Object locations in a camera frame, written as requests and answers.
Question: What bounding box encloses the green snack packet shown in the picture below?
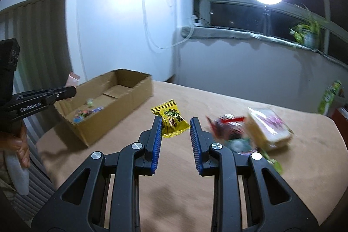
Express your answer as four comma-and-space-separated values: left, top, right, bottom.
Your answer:
259, 151, 284, 174

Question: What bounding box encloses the grey windowsill cloth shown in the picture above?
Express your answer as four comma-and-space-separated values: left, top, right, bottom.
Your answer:
181, 25, 348, 67

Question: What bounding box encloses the yellow snack packet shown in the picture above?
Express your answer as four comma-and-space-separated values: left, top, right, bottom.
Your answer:
151, 100, 191, 138

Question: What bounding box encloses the red box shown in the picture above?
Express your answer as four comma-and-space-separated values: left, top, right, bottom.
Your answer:
335, 105, 348, 126

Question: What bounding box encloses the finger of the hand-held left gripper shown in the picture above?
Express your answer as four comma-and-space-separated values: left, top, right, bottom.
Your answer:
45, 86, 77, 105

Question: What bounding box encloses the teal snack packet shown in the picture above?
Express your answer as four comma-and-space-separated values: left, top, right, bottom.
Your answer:
224, 137, 253, 154

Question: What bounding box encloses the sliced bread package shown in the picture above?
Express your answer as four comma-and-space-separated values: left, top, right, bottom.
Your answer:
247, 108, 294, 152

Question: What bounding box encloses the person's left hand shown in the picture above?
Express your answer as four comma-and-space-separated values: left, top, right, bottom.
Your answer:
0, 123, 31, 169

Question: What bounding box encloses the green paper box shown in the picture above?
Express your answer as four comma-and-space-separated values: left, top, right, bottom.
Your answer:
318, 80, 343, 115

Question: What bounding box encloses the brown cardboard box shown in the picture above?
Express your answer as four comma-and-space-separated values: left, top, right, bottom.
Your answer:
54, 69, 154, 148

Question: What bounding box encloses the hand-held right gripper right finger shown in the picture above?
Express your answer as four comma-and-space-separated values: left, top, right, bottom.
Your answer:
190, 117, 318, 232

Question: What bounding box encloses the pink snack packet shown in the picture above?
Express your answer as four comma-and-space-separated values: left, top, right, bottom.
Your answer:
66, 72, 80, 87

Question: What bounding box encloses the potted spider plant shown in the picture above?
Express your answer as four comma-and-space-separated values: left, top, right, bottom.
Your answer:
289, 4, 330, 49

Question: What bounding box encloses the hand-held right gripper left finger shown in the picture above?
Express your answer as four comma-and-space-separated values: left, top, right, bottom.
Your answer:
31, 116, 163, 232

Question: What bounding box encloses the ribbed beige panel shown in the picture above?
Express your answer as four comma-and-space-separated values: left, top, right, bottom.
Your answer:
0, 0, 72, 211

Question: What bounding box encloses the black tripod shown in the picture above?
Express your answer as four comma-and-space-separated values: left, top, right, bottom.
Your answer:
261, 4, 273, 37

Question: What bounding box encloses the white cabinet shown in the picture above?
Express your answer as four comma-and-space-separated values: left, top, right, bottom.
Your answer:
66, 0, 178, 83

